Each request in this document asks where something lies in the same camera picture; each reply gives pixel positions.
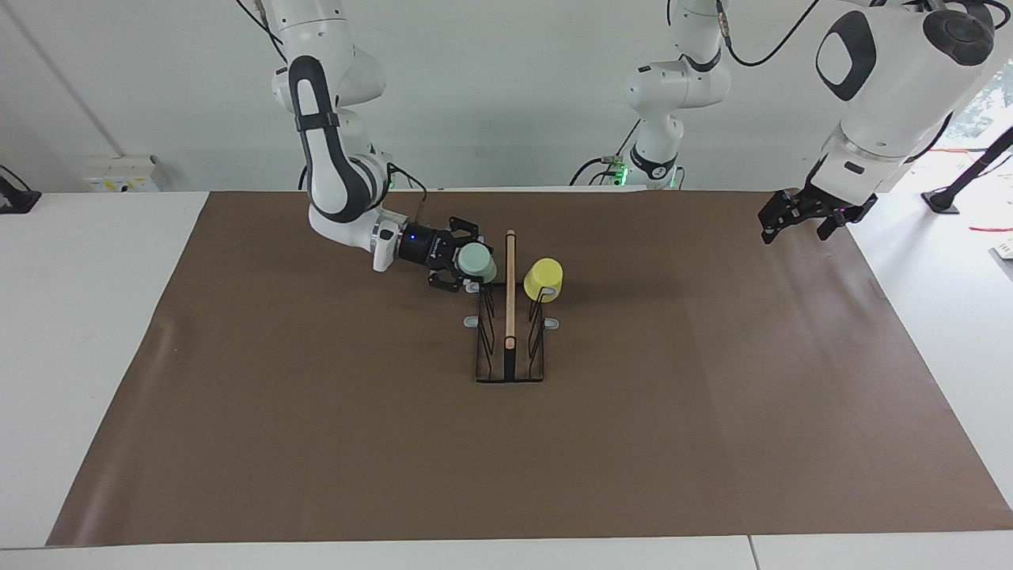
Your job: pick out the yellow plastic cup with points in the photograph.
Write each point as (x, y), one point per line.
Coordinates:
(544, 275)

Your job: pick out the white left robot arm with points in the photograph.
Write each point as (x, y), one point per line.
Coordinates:
(894, 103)

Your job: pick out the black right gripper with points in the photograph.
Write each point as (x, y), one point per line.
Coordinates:
(423, 245)

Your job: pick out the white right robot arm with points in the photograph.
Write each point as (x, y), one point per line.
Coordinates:
(340, 182)

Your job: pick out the small black stand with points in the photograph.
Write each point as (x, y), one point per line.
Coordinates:
(16, 202)

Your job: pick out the brown table mat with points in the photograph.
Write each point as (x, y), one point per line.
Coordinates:
(633, 435)

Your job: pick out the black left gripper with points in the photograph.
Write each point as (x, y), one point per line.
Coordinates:
(839, 204)

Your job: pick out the white wall socket box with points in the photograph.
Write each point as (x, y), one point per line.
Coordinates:
(119, 174)

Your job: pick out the white device at table edge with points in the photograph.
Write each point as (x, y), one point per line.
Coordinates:
(1005, 257)

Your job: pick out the tall black stand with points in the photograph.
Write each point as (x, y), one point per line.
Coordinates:
(942, 199)

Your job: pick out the pale green plastic cup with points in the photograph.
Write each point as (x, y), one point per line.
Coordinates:
(477, 260)

